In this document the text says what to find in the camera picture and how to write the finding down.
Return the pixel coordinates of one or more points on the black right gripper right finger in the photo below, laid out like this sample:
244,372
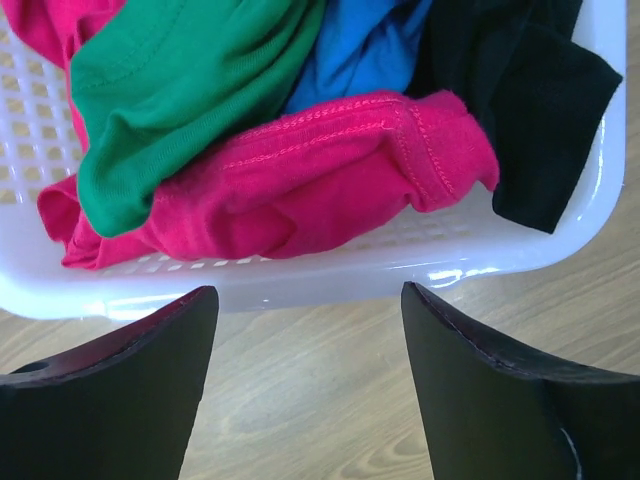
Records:
493,407

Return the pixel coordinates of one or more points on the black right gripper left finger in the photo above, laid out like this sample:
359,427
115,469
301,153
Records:
121,406

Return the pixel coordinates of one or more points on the pink t shirt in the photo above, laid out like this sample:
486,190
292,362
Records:
301,183

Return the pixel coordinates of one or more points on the white plastic laundry basket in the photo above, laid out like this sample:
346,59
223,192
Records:
39,146

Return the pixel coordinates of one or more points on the black t shirt in basket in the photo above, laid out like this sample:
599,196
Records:
538,95

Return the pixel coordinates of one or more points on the green t shirt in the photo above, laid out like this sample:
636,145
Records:
164,79

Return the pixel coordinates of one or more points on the blue t shirt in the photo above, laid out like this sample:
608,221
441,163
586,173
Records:
362,47

